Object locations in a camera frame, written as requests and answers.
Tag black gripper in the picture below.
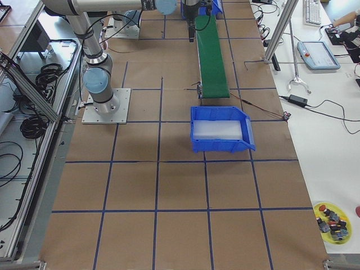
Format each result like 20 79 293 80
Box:
181 0 213 43

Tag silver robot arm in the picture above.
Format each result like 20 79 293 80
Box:
113 1 213 42
43 1 177 114

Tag yellow plate of buttons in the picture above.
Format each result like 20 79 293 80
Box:
313 202 352 245

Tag left blue plastic bin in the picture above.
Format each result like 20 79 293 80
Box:
199 0 223 15

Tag blue plastic bin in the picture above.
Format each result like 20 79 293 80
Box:
190 106 256 153
199 0 223 15

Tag green conveyor belt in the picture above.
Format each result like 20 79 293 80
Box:
195 15 230 98

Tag right blue plastic bin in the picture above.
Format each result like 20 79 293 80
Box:
190 106 256 153

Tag white foam pad right bin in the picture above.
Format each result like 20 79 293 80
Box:
192 120 242 140

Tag white keyboard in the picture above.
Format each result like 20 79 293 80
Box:
303 0 322 26

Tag teach pendant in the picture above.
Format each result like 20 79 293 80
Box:
297 41 341 70

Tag black power adapter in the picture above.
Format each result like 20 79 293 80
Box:
288 94 308 107

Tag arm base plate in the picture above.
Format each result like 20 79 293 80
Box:
105 17 140 39
82 88 131 124

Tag aluminium profile post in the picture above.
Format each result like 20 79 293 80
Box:
263 0 298 64

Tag red black conveyor wires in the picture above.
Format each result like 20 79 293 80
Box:
229 94 292 122

